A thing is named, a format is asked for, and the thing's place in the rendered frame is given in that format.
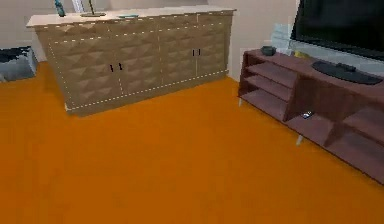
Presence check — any tan patterned sideboard cupboard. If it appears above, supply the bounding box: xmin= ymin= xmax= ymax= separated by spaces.
xmin=25 ymin=5 xmax=237 ymax=118

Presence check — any dark grey small bowl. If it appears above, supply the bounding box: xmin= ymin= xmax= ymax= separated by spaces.
xmin=260 ymin=45 xmax=277 ymax=57

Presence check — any dark brown television stand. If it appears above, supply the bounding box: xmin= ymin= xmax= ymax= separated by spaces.
xmin=237 ymin=48 xmax=384 ymax=185

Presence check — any tan round lamp base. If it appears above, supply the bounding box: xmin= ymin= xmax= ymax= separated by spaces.
xmin=80 ymin=0 xmax=107 ymax=18

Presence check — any teal bottle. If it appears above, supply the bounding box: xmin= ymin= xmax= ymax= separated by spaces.
xmin=54 ymin=0 xmax=67 ymax=18

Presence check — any black television set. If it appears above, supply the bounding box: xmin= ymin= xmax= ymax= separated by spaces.
xmin=290 ymin=0 xmax=384 ymax=86

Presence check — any grey box with black contents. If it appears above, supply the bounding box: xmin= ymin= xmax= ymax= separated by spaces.
xmin=0 ymin=46 xmax=39 ymax=83

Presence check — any white slanted frame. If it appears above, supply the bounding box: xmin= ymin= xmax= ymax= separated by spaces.
xmin=71 ymin=0 xmax=86 ymax=14

